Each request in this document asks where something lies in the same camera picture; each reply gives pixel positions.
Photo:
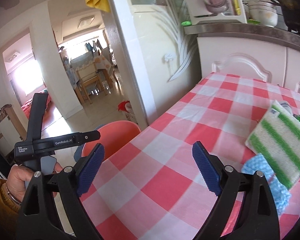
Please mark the red plastic trash bin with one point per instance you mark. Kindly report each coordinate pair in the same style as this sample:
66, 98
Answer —
114, 136

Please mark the wooden dining chair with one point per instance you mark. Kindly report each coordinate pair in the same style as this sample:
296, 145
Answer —
90, 75

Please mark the light blue knitted cloth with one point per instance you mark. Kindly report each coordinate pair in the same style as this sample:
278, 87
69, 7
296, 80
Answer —
280, 193

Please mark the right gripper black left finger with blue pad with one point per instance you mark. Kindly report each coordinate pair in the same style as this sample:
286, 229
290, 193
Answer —
38, 217

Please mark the red white checkered tablecloth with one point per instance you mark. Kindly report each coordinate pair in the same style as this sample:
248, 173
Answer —
152, 187

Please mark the grey stone countertop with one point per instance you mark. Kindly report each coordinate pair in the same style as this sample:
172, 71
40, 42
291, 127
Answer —
248, 31

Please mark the green white striped cloth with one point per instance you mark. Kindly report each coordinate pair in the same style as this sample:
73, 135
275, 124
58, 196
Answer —
277, 138

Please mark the white dish drying rack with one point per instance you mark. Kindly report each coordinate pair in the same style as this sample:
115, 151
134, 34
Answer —
199, 14

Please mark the person's left hand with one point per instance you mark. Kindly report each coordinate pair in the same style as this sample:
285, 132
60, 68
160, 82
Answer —
15, 183

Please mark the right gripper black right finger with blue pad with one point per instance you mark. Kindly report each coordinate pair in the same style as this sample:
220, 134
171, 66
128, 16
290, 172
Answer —
257, 217

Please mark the yellow sleeve forearm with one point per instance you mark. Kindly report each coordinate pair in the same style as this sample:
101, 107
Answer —
8, 214

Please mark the white frosted sliding door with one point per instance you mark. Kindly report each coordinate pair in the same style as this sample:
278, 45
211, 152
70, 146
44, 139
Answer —
158, 62

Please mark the white kitchen base cabinet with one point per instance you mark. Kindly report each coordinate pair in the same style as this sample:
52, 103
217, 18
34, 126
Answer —
249, 58

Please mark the steel stock pot with lid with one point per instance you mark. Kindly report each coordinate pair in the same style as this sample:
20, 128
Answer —
291, 13

